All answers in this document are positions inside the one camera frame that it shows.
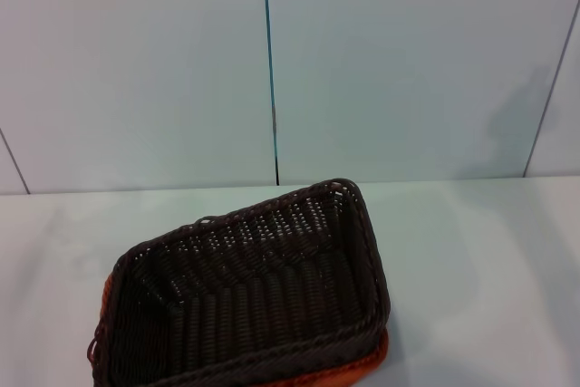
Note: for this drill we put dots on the dark brown woven basket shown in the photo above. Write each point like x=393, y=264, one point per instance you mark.
x=244, y=296

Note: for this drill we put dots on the orange woven plastic basket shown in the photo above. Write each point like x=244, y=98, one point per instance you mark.
x=358, y=366

